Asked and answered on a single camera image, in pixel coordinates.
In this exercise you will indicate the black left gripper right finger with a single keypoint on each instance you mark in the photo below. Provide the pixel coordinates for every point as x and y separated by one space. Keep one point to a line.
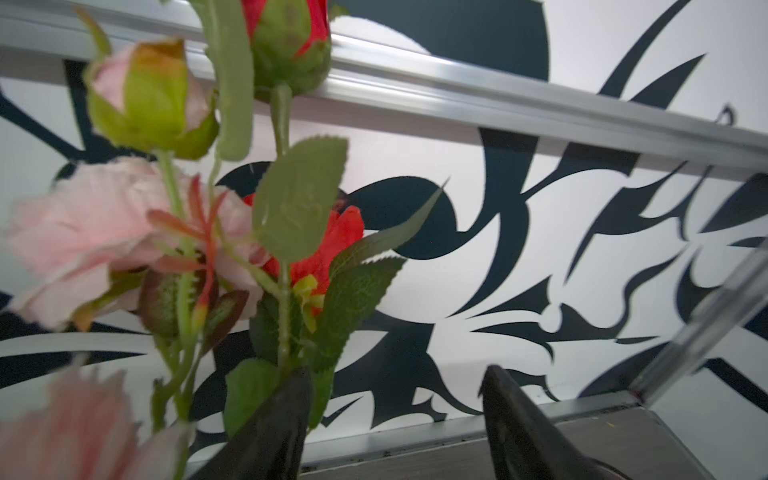
524 443

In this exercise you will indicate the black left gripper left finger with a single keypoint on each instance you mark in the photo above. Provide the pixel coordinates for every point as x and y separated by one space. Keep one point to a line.
270 444

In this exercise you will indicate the pink peony flower stem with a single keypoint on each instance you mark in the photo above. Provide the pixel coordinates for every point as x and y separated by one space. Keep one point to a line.
135 233

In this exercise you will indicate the large red rose stem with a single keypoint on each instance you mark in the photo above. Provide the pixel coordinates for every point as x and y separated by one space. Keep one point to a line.
310 277

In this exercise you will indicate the small red rose stem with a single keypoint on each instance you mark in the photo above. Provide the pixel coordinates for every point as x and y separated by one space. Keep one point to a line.
274 51

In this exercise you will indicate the aluminium frame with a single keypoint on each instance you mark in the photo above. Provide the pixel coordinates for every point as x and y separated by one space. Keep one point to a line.
604 168

